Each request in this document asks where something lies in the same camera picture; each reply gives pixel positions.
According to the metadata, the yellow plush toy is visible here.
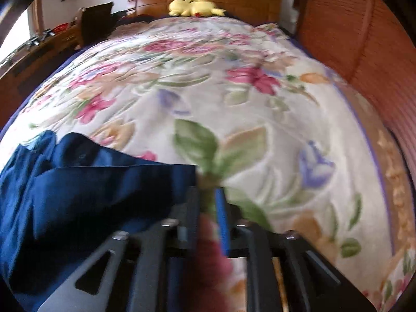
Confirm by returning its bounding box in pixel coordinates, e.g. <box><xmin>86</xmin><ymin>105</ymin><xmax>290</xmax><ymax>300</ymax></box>
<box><xmin>168</xmin><ymin>0</ymin><xmax>226</xmax><ymax>18</ymax></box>

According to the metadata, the wooden wardrobe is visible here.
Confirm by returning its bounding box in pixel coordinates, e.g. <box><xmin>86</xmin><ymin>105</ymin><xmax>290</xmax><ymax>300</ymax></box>
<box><xmin>292</xmin><ymin>0</ymin><xmax>416</xmax><ymax>183</ymax></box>

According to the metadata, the wooden headboard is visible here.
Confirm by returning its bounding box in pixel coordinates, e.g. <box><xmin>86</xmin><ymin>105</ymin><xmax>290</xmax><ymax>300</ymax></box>
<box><xmin>128</xmin><ymin>0</ymin><xmax>283</xmax><ymax>27</ymax></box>

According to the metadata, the floral blanket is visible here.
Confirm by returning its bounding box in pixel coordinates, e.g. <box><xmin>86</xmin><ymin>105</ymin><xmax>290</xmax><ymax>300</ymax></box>
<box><xmin>0</xmin><ymin>16</ymin><xmax>407</xmax><ymax>312</ymax></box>

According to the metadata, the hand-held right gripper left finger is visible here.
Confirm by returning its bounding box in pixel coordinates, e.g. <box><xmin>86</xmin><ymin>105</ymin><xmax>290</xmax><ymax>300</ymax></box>
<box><xmin>37</xmin><ymin>187</ymin><xmax>201</xmax><ymax>312</ymax></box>

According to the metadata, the window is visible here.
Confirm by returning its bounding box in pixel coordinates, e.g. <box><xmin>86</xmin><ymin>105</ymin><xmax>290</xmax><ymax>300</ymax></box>
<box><xmin>0</xmin><ymin>5</ymin><xmax>37</xmax><ymax>67</ymax></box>

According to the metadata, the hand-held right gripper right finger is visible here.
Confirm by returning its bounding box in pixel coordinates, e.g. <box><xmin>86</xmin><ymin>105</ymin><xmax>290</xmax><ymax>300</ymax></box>
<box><xmin>214</xmin><ymin>188</ymin><xmax>378</xmax><ymax>312</ymax></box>

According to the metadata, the wooden desk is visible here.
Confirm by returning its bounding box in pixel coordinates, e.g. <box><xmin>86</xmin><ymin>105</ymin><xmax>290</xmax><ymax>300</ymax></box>
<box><xmin>0</xmin><ymin>28</ymin><xmax>82</xmax><ymax>127</ymax></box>

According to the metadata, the blue suit jacket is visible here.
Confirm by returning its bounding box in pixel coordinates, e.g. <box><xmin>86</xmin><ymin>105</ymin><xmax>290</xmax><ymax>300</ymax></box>
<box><xmin>0</xmin><ymin>130</ymin><xmax>199</xmax><ymax>312</ymax></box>

